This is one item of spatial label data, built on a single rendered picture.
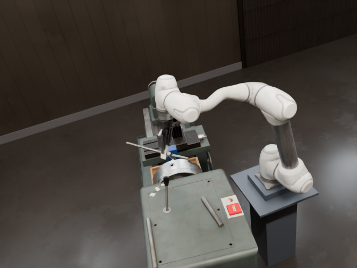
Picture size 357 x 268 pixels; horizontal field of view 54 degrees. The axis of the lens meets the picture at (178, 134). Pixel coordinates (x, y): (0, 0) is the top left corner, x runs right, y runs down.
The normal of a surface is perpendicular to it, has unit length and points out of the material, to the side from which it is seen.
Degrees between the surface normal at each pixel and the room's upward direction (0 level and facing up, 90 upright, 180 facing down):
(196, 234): 0
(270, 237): 90
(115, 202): 0
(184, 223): 0
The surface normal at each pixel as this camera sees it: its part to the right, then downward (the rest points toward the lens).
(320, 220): -0.17, -0.80
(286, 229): 0.32, 0.50
